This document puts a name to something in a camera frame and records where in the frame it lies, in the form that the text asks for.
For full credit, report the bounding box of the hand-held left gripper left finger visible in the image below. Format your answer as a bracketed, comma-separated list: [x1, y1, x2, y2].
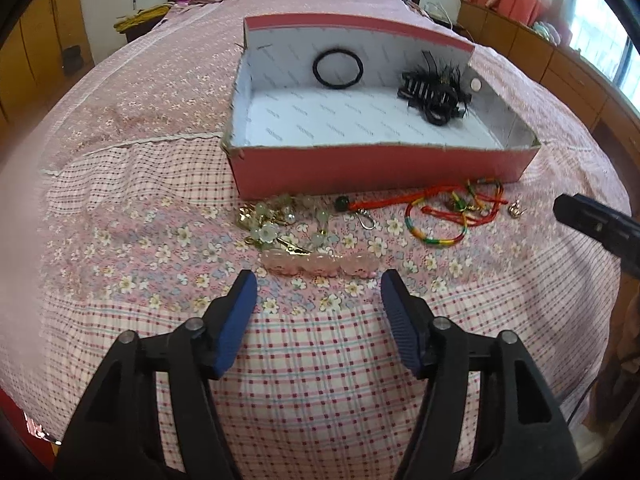
[52, 269, 258, 480]

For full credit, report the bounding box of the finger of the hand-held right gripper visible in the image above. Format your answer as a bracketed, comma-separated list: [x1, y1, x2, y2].
[553, 192, 626, 249]

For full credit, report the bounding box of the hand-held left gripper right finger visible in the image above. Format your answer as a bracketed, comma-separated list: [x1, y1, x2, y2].
[381, 269, 583, 480]

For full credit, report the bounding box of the rainbow cord bracelet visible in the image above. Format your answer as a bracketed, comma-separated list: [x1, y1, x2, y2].
[405, 199, 470, 247]

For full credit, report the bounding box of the pink three-figure hair clip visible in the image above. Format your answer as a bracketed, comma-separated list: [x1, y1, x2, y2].
[260, 252, 378, 279]

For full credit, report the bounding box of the red cord bracelet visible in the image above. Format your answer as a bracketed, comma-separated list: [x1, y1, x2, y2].
[350, 180, 505, 223]

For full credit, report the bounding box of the green bead bracelet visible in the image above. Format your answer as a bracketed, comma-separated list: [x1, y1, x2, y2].
[250, 192, 346, 256]

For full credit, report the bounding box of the green bead charm silver clasp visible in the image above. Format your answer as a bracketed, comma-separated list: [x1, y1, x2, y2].
[335, 196, 377, 231]

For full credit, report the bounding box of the red cardboard box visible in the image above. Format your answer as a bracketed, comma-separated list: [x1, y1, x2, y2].
[221, 14, 542, 200]

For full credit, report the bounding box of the gold alligator hair clip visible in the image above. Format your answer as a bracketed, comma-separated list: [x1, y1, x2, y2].
[277, 237, 315, 255]

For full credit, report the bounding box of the long wooden cabinet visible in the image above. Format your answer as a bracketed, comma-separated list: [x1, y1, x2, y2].
[457, 0, 640, 201]

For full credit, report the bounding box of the window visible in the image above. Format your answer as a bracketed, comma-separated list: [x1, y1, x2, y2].
[567, 0, 640, 91]

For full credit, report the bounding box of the pastel plush toy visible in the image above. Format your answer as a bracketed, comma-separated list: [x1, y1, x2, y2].
[531, 20, 566, 45]

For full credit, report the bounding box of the black feather hair clip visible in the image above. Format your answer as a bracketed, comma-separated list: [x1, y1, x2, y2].
[397, 50, 473, 126]

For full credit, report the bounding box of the pink floral bedspread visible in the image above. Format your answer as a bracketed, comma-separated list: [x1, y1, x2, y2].
[0, 0, 633, 480]

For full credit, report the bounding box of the dark wooden nightstand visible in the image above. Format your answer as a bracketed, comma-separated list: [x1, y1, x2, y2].
[125, 22, 166, 43]

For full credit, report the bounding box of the black hanging bag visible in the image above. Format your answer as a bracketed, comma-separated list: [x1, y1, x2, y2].
[62, 46, 83, 77]

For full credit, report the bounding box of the yellow folded cloth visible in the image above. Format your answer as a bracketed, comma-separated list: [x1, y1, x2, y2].
[112, 4, 173, 33]

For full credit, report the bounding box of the wooden wardrobe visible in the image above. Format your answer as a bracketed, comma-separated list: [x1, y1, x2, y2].
[0, 0, 96, 131]

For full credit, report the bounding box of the gold chain jewelry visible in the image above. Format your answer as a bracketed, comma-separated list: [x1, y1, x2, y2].
[236, 204, 273, 228]

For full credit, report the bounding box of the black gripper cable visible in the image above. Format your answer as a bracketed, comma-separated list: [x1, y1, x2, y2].
[562, 380, 601, 423]

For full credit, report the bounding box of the black ribbon hair tie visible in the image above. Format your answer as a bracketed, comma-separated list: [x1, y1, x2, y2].
[420, 95, 468, 127]

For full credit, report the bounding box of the white cable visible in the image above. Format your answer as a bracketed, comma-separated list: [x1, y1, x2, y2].
[422, 2, 458, 28]

